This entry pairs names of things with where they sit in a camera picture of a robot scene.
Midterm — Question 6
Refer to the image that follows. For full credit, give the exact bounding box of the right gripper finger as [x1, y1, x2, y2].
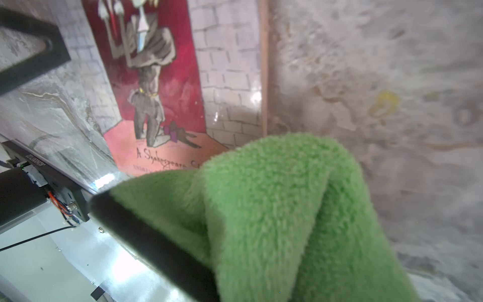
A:
[1, 7, 71, 95]

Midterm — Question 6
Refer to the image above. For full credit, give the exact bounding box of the pink Hamlet book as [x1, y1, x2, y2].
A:
[83, 1, 263, 176]

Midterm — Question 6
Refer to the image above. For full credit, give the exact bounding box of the green cloth with black trim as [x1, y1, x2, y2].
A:
[90, 133, 419, 301]

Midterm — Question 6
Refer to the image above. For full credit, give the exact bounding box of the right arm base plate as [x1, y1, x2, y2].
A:
[1, 140, 91, 222]

